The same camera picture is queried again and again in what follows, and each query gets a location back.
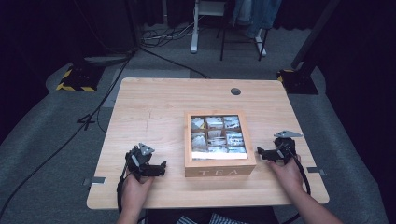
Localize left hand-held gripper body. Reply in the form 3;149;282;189
124;142;156;183

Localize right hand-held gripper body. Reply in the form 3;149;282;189
273;130;304;165

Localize wooden box lid with window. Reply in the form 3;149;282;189
183;110;258;167

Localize wooden compartment box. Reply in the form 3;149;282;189
184;155;258;178

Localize person's right hand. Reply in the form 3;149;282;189
267;154;306;196

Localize person's left hand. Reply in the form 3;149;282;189
120;172;155;217

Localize grey tape strip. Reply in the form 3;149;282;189
82;175;106;187
305;166;326;176

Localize group of tea bag packets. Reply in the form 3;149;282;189
191;115;248;154

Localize black yellow striped stand base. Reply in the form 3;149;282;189
55;63;106;93
276;68;319;95

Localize person's striped clothing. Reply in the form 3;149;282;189
175;212;250;224

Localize grey flat stand foot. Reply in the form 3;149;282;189
83;54;131;65

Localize black metal stool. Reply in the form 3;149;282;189
216;25;270;63

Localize slanted black stand pole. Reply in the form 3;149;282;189
290;0;342;71

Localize hanging blue jeans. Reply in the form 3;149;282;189
231;0;283;39

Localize white desk leg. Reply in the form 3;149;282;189
190;0;230;55

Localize left hand-held gripper cable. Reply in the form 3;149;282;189
116;161;129;217

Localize hand-held gripper cable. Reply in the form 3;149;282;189
281;146;312;224
116;161;129;217

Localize right hand-held gripper cable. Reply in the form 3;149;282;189
281;146;312;224

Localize long black floor cable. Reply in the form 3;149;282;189
0;50;136;218

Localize bundle of floor cables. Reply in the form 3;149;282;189
139;17;204;49

